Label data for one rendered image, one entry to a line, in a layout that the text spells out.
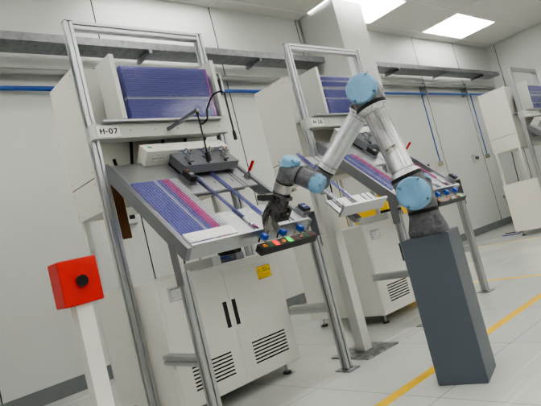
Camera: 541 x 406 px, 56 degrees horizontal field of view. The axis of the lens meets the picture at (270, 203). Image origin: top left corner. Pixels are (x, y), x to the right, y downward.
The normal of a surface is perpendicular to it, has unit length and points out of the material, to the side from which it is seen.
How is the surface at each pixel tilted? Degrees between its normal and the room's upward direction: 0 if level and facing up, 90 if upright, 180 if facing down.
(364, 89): 82
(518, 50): 90
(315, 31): 90
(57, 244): 90
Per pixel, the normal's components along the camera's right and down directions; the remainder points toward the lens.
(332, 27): -0.73, 0.14
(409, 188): -0.31, 0.15
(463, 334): -0.52, 0.07
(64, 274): 0.64, -0.22
